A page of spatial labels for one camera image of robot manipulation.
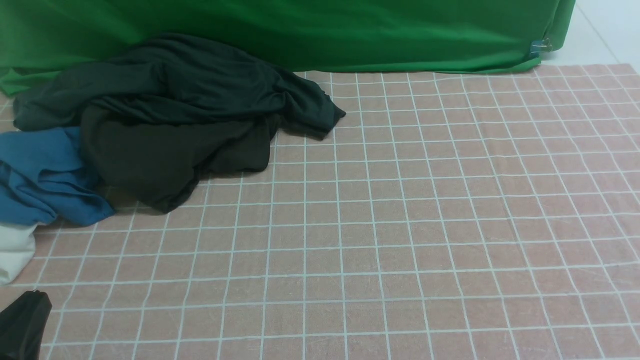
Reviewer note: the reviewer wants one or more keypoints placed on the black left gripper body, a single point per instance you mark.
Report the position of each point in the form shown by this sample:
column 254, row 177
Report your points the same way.
column 22, row 326

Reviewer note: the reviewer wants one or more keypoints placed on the dark gray long-sleeve top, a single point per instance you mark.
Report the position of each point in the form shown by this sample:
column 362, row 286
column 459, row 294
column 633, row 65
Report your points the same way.
column 161, row 164

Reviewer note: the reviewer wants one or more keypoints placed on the dark teal-gray garment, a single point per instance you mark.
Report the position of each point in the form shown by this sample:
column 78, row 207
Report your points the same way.
column 179, row 79

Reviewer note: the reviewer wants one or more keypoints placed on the white garment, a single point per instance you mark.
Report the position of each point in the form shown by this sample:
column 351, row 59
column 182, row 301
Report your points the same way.
column 17, row 248

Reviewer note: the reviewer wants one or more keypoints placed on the blue garment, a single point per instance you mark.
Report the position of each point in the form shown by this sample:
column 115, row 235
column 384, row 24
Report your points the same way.
column 43, row 177

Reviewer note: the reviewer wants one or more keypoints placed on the green backdrop cloth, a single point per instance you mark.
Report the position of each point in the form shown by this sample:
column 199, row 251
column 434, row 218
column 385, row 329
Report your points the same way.
column 39, row 38

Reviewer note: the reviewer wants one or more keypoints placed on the pink checkered tablecloth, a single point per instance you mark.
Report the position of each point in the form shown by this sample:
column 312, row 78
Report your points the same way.
column 445, row 218

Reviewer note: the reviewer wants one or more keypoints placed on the blue binder clip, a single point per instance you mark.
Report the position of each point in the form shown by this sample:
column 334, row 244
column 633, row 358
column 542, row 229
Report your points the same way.
column 540, row 47

